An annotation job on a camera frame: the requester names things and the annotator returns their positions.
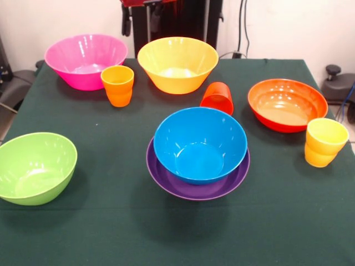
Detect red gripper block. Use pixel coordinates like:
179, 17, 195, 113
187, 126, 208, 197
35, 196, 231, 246
120, 0, 178, 38

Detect red-orange cup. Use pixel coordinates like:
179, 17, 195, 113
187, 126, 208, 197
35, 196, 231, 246
199, 81, 235, 116

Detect blue bowl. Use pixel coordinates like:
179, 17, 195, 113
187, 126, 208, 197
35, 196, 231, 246
153, 106, 249, 186

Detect purple bowl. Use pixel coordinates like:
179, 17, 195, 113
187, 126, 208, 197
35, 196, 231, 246
145, 137, 251, 201

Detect large yellow-orange bowl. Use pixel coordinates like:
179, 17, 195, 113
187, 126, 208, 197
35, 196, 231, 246
136, 37, 219, 95

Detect large pink bowl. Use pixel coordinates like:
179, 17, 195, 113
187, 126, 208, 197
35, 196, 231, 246
44, 34, 129, 91

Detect orange cup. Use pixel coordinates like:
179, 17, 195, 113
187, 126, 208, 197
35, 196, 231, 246
100, 65, 135, 108

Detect black device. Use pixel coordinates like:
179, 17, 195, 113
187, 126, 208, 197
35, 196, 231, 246
0, 35, 12, 83

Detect shallow red-orange bowl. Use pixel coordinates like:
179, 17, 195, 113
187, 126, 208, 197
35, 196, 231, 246
247, 78, 329, 134

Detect green bowl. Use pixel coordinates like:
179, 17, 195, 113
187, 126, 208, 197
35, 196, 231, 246
0, 132, 78, 207

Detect yellow cup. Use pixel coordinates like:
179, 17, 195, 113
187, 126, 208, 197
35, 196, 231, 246
304, 117, 350, 168

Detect dark green tablecloth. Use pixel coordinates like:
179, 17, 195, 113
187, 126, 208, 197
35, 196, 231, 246
0, 58, 355, 266

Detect black hanging cables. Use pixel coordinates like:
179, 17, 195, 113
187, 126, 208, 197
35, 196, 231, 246
234, 0, 252, 59

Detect blue cable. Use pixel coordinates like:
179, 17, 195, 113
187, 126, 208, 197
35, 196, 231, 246
339, 83, 355, 122

